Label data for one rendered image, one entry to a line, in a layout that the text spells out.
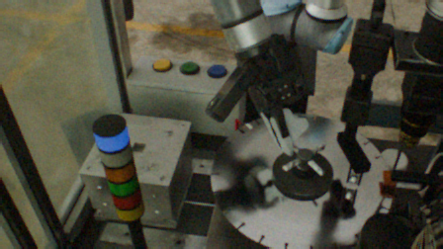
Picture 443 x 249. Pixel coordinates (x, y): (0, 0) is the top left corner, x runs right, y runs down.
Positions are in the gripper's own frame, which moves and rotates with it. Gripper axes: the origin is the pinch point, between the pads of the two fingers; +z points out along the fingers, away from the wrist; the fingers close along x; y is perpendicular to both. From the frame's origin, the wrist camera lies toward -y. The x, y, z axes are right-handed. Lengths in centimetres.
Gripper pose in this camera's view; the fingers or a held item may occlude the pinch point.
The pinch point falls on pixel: (285, 150)
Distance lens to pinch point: 82.5
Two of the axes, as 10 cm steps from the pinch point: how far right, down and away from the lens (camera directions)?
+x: -4.0, -1.5, 9.0
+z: 3.6, 8.8, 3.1
